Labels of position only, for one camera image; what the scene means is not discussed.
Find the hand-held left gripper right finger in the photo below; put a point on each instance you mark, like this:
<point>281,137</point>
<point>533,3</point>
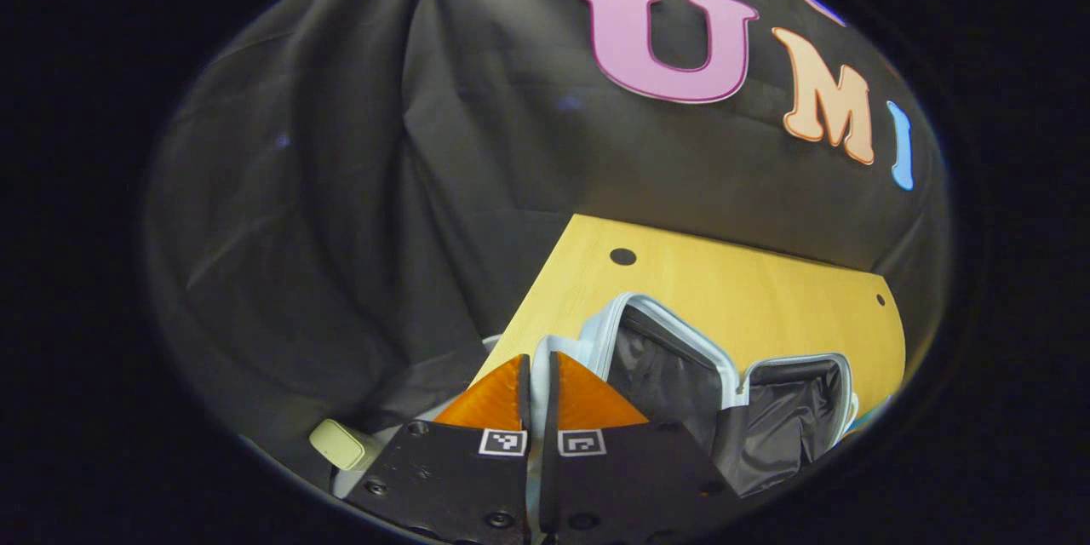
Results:
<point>630,485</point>

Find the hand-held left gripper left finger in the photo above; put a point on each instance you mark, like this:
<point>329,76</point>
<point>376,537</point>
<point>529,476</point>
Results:
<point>451,477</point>

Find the light blue suitcase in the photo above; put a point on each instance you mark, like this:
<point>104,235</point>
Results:
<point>664,366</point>

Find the black backdrop cloth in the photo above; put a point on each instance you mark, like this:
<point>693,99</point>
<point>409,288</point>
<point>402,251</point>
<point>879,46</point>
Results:
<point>341,187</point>

